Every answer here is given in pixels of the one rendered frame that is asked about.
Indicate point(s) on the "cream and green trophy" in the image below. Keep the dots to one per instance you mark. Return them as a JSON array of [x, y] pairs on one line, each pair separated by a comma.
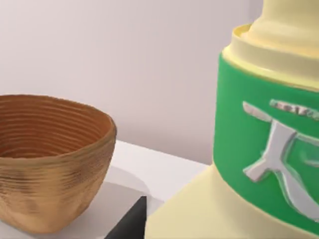
[[249, 149]]

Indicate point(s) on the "brown woven basket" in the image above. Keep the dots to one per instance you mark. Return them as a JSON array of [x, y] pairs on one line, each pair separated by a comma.
[[54, 174]]

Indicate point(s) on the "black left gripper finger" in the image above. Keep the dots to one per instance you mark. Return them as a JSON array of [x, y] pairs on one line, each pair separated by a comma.
[[134, 221]]

